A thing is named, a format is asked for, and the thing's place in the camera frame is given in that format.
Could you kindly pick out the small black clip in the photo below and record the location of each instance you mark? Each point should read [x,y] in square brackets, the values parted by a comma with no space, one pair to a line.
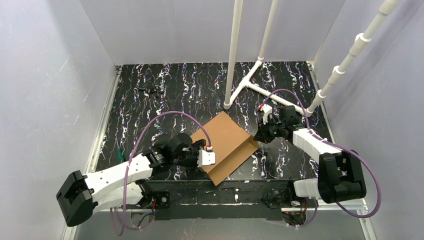
[155,90]

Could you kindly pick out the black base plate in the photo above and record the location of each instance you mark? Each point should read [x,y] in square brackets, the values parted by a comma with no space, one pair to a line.
[231,199]

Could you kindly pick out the brown cardboard box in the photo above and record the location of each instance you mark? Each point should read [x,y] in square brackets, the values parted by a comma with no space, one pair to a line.
[231,144]

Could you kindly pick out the green handled tool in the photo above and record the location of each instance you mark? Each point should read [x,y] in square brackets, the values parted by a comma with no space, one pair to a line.
[120,156]

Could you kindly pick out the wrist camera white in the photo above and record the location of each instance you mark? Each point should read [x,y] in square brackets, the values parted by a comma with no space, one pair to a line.
[267,111]
[206,157]

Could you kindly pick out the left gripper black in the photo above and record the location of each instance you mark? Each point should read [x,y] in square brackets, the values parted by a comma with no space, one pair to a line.
[194,157]

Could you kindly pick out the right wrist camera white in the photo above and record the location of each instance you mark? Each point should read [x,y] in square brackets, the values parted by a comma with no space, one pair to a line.
[267,111]

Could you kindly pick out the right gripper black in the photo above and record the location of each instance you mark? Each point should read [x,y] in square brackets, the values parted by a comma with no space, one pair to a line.
[267,131]

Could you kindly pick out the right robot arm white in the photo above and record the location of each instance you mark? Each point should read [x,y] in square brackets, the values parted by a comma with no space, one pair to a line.
[340,176]

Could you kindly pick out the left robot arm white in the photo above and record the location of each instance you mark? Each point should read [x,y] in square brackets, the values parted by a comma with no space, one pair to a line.
[125,184]

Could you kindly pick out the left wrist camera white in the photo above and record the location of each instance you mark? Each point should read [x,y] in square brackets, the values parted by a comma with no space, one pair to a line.
[206,157]

